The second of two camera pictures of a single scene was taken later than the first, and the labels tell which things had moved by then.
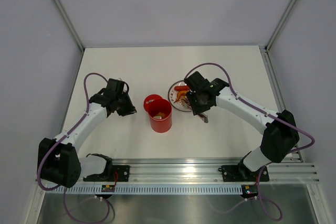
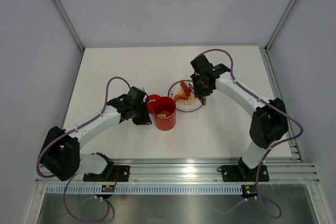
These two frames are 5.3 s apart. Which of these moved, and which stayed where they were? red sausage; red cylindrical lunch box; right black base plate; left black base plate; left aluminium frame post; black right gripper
Moved: red sausage; red cylindrical lunch box; black right gripper
Stayed: right black base plate; left black base plate; left aluminium frame post
